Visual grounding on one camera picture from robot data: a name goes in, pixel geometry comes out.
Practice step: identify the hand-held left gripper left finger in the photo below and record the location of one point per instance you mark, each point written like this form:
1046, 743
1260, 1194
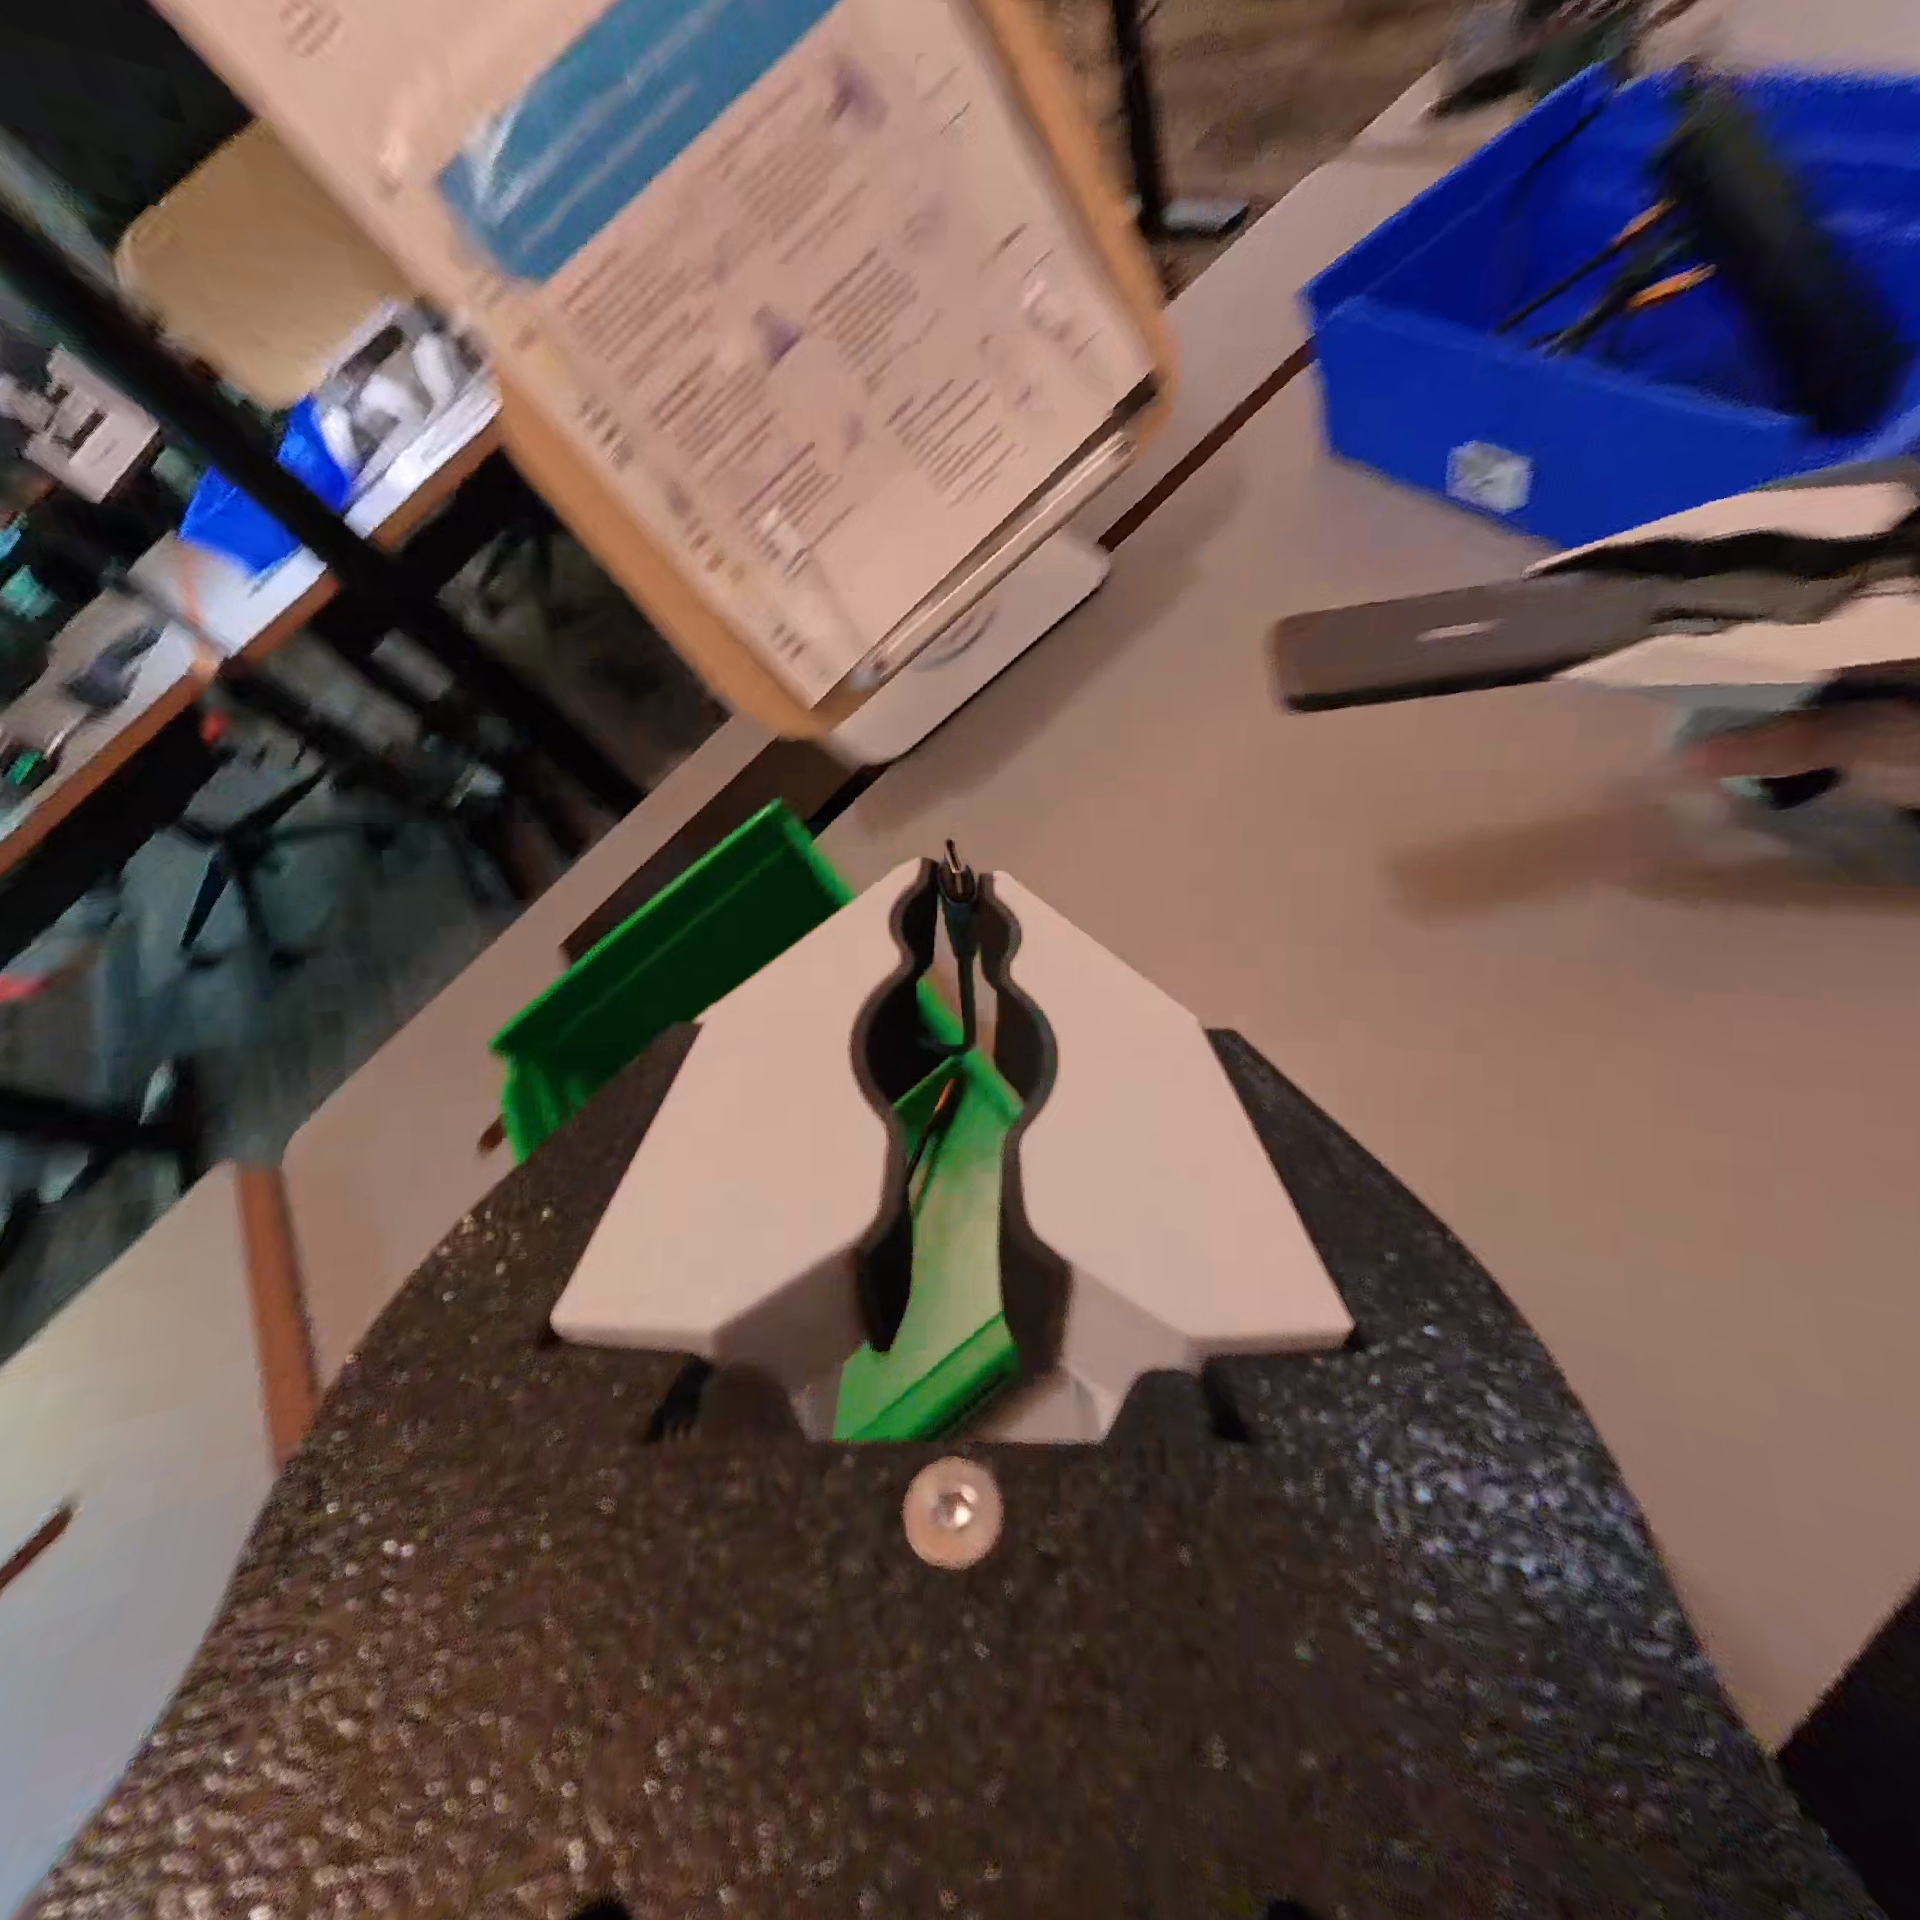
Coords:
751, 1171

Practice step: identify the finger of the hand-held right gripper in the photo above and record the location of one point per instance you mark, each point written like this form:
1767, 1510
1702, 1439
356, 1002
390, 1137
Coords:
1799, 652
1799, 511

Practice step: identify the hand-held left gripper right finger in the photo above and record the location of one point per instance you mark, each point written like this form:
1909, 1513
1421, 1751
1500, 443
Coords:
1184, 1200

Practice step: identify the green plastic bin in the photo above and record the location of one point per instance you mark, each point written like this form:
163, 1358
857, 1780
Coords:
676, 960

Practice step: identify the blue plastic bin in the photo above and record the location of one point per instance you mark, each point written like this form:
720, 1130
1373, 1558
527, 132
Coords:
1500, 406

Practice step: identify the person's right hand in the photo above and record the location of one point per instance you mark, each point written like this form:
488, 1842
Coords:
1785, 750

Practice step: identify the black office chair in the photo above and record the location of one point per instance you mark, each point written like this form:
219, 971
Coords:
285, 840

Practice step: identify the wooden edged work table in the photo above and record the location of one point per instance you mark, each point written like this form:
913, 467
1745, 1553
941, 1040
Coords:
149, 705

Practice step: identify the instruction sheets on stand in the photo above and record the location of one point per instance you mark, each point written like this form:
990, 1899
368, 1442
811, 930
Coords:
1095, 225

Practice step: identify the blue header instruction sheet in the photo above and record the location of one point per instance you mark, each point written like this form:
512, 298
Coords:
781, 345

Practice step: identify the white instruction sheet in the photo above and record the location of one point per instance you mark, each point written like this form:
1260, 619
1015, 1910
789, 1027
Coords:
375, 89

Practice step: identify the black frame beam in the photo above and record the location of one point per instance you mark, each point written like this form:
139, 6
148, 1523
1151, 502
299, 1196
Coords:
324, 534

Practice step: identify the black metal post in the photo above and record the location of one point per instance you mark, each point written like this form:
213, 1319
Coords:
1141, 106

